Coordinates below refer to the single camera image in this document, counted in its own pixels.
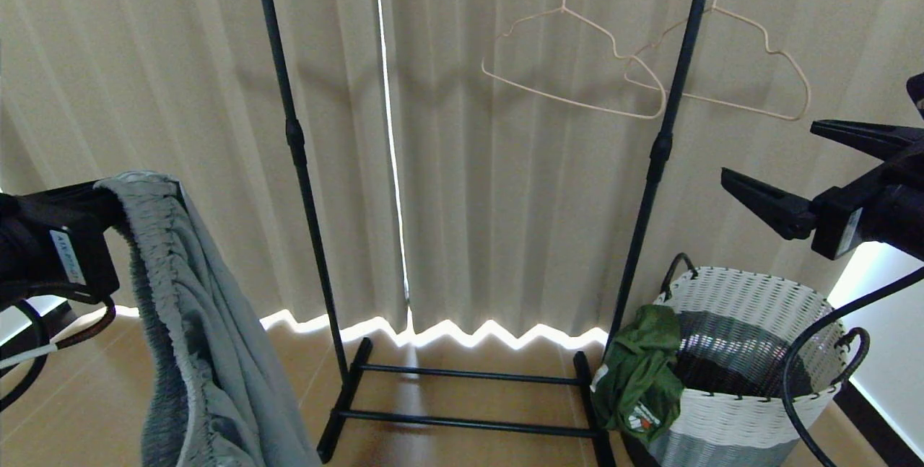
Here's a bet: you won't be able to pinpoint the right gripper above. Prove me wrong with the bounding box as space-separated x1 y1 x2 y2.
720 118 924 263

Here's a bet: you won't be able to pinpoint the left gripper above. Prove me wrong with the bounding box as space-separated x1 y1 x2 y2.
0 182 122 304

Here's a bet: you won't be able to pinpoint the pale grey shorts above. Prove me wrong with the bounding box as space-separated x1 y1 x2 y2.
94 171 322 467

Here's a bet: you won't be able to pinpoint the white laundry basket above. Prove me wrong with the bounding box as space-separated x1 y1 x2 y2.
621 253 871 467

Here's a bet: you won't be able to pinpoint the green garment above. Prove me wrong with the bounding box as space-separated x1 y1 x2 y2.
590 305 685 445

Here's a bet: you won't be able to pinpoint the beige curtain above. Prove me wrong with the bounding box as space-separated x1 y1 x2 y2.
0 0 924 351

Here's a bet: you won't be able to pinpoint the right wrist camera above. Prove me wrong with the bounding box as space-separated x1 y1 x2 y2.
906 72 924 120

